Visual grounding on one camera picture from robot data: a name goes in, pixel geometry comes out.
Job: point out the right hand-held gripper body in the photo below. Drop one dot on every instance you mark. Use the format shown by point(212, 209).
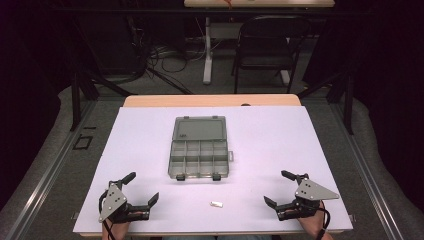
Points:
point(311, 193)

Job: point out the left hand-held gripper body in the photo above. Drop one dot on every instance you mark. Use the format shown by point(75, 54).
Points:
point(113, 201)

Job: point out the person's left hand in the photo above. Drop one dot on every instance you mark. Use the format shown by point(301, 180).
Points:
point(117, 230)

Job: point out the person's right hand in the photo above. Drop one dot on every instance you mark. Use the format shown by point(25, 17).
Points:
point(311, 226)

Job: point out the white board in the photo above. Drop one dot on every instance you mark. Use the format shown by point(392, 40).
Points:
point(266, 146)

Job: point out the small white flat piece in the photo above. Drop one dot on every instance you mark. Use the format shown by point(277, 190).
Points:
point(216, 204)

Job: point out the grey clear plastic organiser box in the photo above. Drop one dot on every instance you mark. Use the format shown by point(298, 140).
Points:
point(199, 148)

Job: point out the black metal stand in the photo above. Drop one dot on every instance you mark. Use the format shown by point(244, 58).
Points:
point(346, 100)
point(78, 96)

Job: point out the black folding chair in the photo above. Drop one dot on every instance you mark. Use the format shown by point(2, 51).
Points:
point(266, 50)

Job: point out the white-legged wooden table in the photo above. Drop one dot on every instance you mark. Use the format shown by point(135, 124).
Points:
point(266, 3)

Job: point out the metal floor rail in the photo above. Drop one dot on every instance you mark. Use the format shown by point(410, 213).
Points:
point(370, 180)
point(43, 180)

